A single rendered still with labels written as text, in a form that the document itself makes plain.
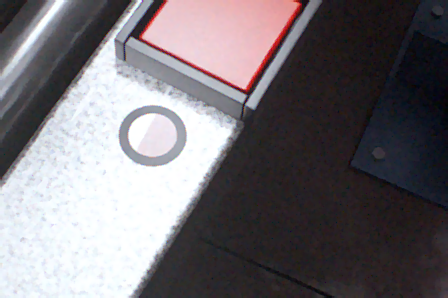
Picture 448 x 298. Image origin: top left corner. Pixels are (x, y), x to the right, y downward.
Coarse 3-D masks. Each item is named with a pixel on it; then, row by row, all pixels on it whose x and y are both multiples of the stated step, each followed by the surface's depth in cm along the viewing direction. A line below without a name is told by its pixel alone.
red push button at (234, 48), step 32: (192, 0) 44; (224, 0) 44; (256, 0) 44; (288, 0) 44; (160, 32) 43; (192, 32) 43; (224, 32) 43; (256, 32) 43; (192, 64) 43; (224, 64) 43; (256, 64) 43
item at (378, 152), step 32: (416, 32) 138; (416, 64) 145; (384, 96) 149; (416, 96) 149; (384, 128) 146; (416, 128) 147; (352, 160) 143; (384, 160) 144; (416, 160) 144; (416, 192) 142
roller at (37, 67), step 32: (32, 0) 45; (64, 0) 45; (96, 0) 46; (32, 32) 44; (64, 32) 44; (96, 32) 46; (0, 64) 43; (32, 64) 43; (64, 64) 45; (0, 96) 42; (32, 96) 43; (0, 128) 42; (32, 128) 44; (0, 160) 43
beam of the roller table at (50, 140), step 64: (128, 64) 44; (64, 128) 42; (192, 128) 43; (256, 128) 46; (0, 192) 41; (64, 192) 41; (128, 192) 41; (192, 192) 41; (0, 256) 39; (64, 256) 39; (128, 256) 40
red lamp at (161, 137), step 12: (144, 120) 43; (156, 120) 43; (168, 120) 43; (132, 132) 42; (144, 132) 42; (156, 132) 42; (168, 132) 42; (132, 144) 42; (144, 144) 42; (156, 144) 42; (168, 144) 42
